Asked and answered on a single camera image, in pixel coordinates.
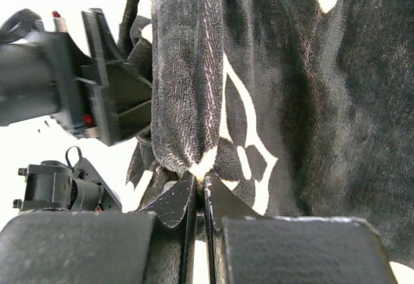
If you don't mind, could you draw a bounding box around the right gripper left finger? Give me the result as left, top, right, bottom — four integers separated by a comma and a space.
1, 174, 197, 283

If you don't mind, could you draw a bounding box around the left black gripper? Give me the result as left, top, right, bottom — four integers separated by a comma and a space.
1, 8, 152, 146

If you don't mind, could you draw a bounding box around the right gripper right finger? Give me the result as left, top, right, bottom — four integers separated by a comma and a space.
204, 172, 396, 284

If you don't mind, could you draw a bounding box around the black floral plush pillowcase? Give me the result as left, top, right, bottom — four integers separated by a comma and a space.
118, 0, 413, 267

